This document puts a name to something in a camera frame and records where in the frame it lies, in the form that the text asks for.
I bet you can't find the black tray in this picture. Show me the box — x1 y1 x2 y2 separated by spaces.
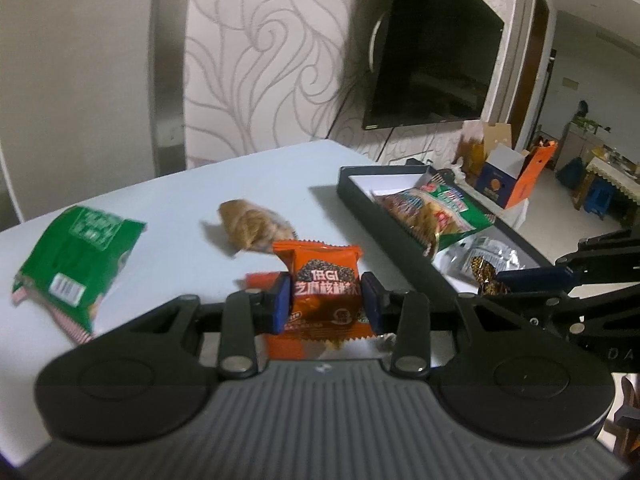
336 161 557 293

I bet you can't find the silver snack packet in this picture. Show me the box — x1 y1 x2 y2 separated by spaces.
434 234 532 297

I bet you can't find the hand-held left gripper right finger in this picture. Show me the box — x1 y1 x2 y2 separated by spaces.
360 272 546 378

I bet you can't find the brown cardboard box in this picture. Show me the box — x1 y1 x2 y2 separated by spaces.
460 119 514 173

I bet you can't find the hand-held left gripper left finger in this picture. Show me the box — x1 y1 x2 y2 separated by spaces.
107 272 293 382

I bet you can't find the green snack packet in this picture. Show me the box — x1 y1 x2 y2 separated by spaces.
12 205 148 346
372 170 496 261

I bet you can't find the black television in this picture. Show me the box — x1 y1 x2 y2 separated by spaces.
362 0 506 131

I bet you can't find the table with yellow cloth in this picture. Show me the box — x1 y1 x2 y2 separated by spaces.
584 156 640 223

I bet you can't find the blue plastic stool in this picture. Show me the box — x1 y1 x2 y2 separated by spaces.
581 179 609 219

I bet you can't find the grey cabinet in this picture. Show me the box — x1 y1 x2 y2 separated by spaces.
561 119 603 171

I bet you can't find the orange snack packet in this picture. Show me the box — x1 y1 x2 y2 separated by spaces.
271 241 377 346
244 271 321 361

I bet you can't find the blue and orange cardboard box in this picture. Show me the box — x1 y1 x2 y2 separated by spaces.
474 141 559 211

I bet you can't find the brown snack packet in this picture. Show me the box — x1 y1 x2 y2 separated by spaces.
202 199 299 260

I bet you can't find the dark blue bag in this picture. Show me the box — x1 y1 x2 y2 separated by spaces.
556 156 584 189

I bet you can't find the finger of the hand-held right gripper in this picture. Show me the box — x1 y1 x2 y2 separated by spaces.
482 292 640 340
495 229 640 294

